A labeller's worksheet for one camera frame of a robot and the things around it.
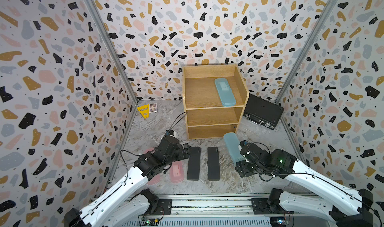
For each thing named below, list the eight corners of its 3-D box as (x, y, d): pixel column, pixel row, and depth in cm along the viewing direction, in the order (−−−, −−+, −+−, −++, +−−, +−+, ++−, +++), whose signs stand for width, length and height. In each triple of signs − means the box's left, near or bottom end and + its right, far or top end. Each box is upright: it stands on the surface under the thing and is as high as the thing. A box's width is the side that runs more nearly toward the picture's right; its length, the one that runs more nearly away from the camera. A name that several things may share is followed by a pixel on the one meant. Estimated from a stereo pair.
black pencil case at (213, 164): (208, 180, 84) (208, 178, 82) (207, 149, 97) (207, 147, 94) (220, 180, 84) (220, 178, 82) (217, 149, 97) (218, 147, 94)
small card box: (149, 114, 116) (148, 111, 114) (150, 106, 121) (149, 103, 120) (157, 112, 117) (156, 110, 115) (157, 105, 122) (156, 103, 120)
